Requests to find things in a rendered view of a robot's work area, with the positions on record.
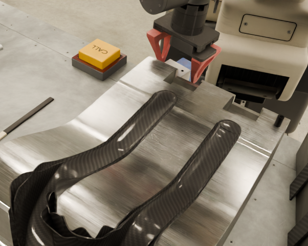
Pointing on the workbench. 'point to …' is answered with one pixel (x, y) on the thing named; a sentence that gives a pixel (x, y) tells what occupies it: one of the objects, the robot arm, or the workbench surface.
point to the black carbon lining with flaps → (77, 171)
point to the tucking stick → (20, 121)
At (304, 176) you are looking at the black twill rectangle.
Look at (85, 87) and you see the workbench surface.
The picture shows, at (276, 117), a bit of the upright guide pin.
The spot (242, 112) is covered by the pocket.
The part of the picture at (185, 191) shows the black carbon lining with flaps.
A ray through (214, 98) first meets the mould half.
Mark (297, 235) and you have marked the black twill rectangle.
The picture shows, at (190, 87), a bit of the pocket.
